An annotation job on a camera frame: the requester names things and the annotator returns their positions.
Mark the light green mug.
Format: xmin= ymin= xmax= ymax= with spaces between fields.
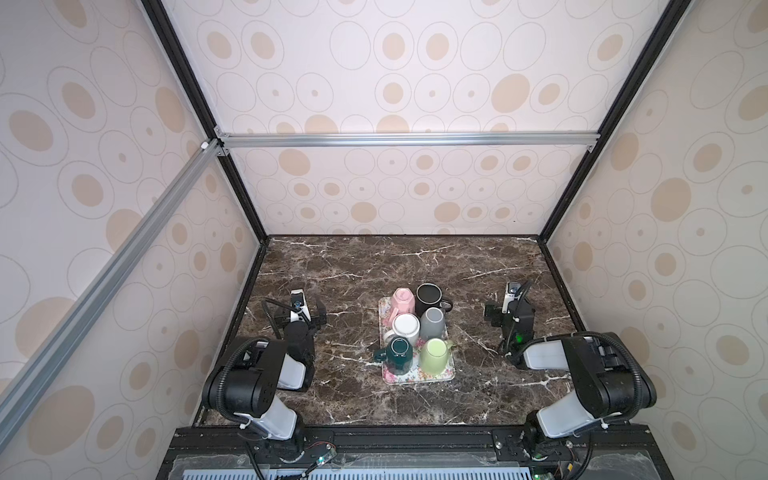
xmin=419 ymin=338 xmax=453 ymax=376

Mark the dark green mug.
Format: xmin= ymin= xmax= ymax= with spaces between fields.
xmin=374 ymin=336 xmax=414 ymax=375

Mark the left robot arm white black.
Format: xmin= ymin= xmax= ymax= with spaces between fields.
xmin=201 ymin=289 xmax=327 ymax=450

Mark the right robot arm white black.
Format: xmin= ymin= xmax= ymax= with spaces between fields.
xmin=484 ymin=296 xmax=657 ymax=454

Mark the grey mug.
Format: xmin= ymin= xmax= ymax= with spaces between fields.
xmin=420 ymin=307 xmax=446 ymax=341

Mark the black mug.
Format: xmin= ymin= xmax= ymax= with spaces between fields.
xmin=415 ymin=283 xmax=454 ymax=317

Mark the white mug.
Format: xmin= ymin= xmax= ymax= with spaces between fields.
xmin=383 ymin=313 xmax=420 ymax=347

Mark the pink mug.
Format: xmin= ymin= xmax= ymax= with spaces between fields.
xmin=385 ymin=287 xmax=415 ymax=326

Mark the floral serving tray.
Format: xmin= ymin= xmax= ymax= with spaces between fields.
xmin=378 ymin=297 xmax=455 ymax=385

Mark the small circuit board with leds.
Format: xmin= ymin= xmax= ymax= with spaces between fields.
xmin=308 ymin=441 xmax=337 ymax=467

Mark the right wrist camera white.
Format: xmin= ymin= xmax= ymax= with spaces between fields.
xmin=502 ymin=282 xmax=522 ymax=314

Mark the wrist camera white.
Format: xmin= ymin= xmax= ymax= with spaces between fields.
xmin=290 ymin=289 xmax=311 ymax=324
xmin=502 ymin=282 xmax=522 ymax=314

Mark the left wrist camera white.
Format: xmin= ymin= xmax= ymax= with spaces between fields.
xmin=290 ymin=289 xmax=311 ymax=324

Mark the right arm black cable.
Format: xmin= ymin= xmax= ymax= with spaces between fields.
xmin=506 ymin=280 xmax=646 ymax=421

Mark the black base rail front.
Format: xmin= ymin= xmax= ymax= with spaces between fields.
xmin=157 ymin=425 xmax=672 ymax=479

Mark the diagonal aluminium rail left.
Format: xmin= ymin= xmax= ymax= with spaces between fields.
xmin=1 ymin=138 xmax=222 ymax=449

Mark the horizontal aluminium rail back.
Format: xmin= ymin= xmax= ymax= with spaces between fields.
xmin=203 ymin=130 xmax=600 ymax=153

